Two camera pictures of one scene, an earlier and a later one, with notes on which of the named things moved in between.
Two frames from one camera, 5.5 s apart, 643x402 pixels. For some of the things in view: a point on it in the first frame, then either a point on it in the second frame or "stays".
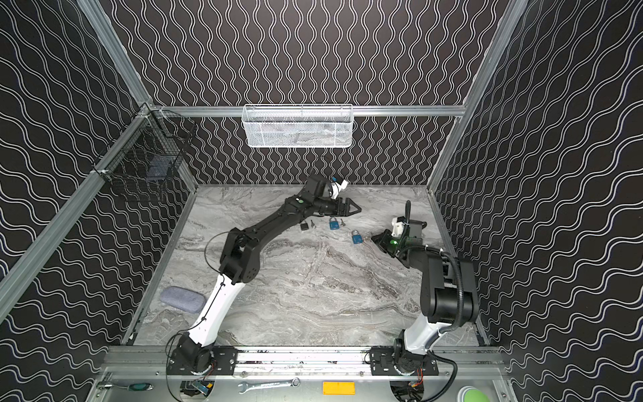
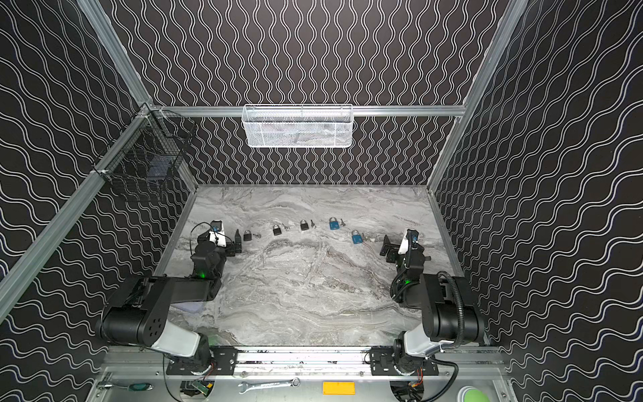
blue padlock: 334,225 stays
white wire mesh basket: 297,125 stays
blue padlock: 357,239 stays
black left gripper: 339,206 -> 229,246
